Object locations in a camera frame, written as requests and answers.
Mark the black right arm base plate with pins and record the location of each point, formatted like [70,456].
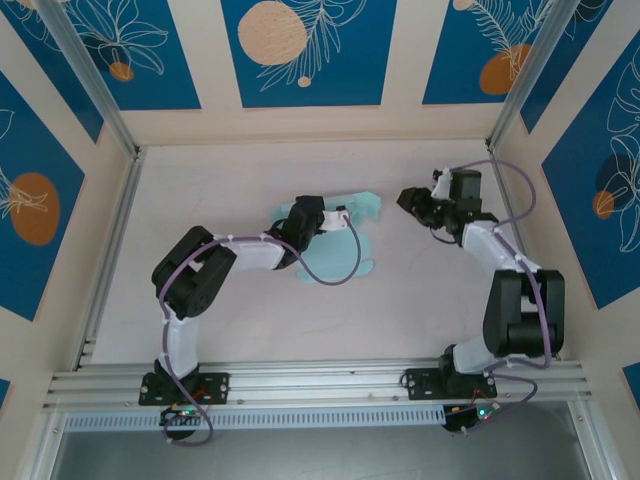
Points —
[420,385]

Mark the grey metal sheet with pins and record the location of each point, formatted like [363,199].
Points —
[320,455]

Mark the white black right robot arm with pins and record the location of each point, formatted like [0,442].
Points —
[487,245]

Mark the light teal paper box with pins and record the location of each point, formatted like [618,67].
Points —
[335,255]

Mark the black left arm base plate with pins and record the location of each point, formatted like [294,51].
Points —
[220,387]

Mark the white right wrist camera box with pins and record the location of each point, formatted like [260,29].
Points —
[442,185]

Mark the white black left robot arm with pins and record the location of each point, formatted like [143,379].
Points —
[250,255]

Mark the aluminium mounting rail beam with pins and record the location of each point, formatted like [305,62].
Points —
[320,385]

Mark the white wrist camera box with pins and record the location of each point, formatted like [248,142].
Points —
[334,220]
[442,185]

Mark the aluminium side rail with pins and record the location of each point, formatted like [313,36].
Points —
[504,187]
[108,265]

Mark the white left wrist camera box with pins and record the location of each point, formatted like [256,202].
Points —
[334,220]

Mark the aluminium frame post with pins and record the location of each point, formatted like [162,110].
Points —
[532,75]
[104,95]

